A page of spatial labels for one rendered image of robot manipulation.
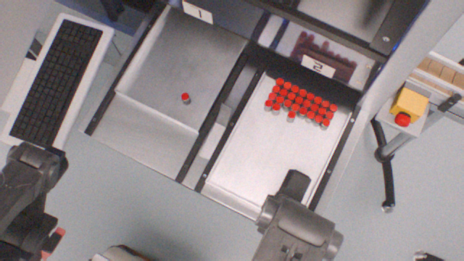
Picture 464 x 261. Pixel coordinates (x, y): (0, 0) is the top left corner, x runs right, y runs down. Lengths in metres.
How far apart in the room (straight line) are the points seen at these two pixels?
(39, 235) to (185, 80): 0.62
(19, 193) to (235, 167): 0.65
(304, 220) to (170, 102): 0.81
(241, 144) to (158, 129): 0.23
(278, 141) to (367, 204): 1.00
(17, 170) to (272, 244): 0.45
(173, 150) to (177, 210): 0.89
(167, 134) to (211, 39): 0.30
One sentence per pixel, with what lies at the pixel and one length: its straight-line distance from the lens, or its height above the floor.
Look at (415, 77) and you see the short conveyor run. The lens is 1.41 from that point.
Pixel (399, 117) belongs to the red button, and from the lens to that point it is 1.26.
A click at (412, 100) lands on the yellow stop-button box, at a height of 1.03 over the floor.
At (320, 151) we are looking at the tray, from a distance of 1.33.
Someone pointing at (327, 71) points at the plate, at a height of 1.02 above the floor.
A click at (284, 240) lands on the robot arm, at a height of 1.56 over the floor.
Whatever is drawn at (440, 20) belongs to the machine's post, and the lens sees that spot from 0.91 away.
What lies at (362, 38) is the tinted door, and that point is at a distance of 1.07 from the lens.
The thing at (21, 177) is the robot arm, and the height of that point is 1.41.
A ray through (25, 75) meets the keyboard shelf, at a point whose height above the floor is 0.80.
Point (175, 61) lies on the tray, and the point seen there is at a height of 0.88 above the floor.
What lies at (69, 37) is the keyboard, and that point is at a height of 0.83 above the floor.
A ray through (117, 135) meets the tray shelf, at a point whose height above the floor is 0.88.
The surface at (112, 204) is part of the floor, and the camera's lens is 2.25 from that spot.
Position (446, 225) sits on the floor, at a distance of 2.35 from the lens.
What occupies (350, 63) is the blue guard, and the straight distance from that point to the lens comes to 1.17.
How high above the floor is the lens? 2.16
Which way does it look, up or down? 75 degrees down
